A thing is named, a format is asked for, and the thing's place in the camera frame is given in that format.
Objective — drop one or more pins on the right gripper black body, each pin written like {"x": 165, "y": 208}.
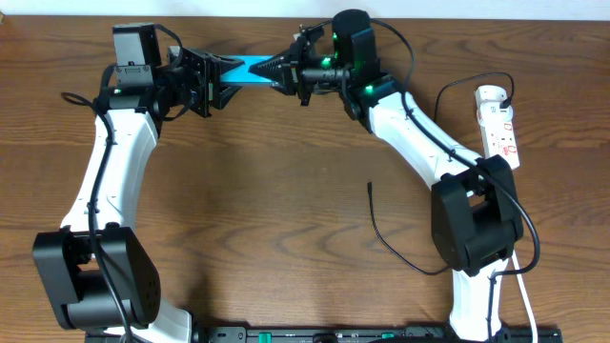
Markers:
{"x": 302, "y": 70}

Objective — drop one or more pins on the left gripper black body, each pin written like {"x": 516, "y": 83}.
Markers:
{"x": 198, "y": 80}

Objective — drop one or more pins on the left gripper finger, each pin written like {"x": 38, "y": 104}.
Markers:
{"x": 222, "y": 64}
{"x": 222, "y": 95}

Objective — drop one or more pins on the Samsung Galaxy smartphone teal screen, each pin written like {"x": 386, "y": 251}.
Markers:
{"x": 241, "y": 76}

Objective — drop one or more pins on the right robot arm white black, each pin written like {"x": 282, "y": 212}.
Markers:
{"x": 475, "y": 221}

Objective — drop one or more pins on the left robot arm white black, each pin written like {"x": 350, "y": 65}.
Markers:
{"x": 95, "y": 272}

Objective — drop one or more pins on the white USB charger plug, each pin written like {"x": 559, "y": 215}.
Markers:
{"x": 491, "y": 93}

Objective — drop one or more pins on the white power strip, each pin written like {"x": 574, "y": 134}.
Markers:
{"x": 497, "y": 131}

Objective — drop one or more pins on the black mounting rail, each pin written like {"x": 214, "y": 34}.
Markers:
{"x": 421, "y": 333}

